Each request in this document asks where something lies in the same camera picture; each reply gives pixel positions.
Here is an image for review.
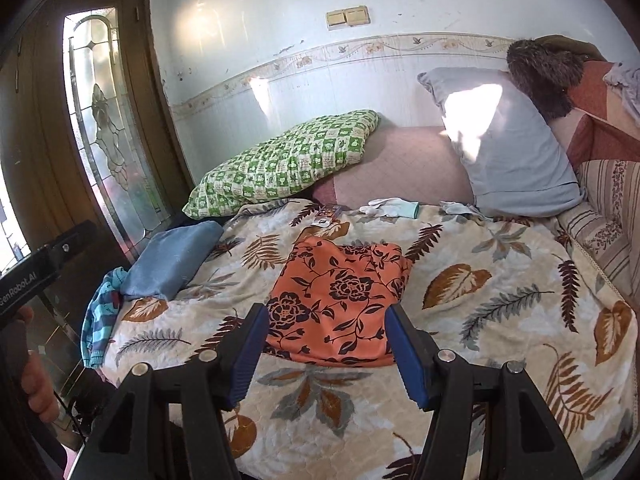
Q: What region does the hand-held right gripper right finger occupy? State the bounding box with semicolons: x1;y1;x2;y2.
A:
385;302;583;480

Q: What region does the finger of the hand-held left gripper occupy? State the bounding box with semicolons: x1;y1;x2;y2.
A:
47;220;98;272

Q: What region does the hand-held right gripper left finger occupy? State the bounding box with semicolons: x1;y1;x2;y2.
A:
67;302;271;480

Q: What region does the orange floral shirt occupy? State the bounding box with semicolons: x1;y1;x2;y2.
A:
265;239;413;368

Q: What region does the person's left hand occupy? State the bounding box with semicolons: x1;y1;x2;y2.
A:
17;306;61;423

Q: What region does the blue striped garment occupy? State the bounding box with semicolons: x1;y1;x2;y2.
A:
81;267;130;370

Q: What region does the blue folded cloth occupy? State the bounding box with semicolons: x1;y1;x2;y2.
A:
120;221;225;301

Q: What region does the leaf-print fleece blanket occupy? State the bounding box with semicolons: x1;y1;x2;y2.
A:
97;197;638;480

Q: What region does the wooden stained glass door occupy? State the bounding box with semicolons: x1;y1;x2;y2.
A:
0;0;196;271

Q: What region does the white glove with teal cuff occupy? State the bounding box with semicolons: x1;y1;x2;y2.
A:
360;197;420;219

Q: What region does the small printed packet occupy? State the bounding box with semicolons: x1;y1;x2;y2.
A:
311;204;343;231

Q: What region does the green checked pillow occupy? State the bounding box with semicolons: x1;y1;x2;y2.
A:
182;109;381;220

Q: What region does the pink checked mattress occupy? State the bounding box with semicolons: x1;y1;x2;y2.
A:
312;125;476;211

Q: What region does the grey pillow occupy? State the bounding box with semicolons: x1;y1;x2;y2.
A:
417;66;586;218

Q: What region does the striped sofa cushion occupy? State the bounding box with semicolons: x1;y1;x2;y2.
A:
555;160;640;306

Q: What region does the pink patchwork sofa cover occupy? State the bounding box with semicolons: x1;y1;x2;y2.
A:
550;60;640;171

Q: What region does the dark furry cushion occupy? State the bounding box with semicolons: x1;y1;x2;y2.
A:
506;38;586;121

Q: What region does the grey garment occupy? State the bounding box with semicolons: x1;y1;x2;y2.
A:
602;62;640;126

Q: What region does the olive brown cloth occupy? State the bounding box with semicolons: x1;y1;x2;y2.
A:
537;35;608;63

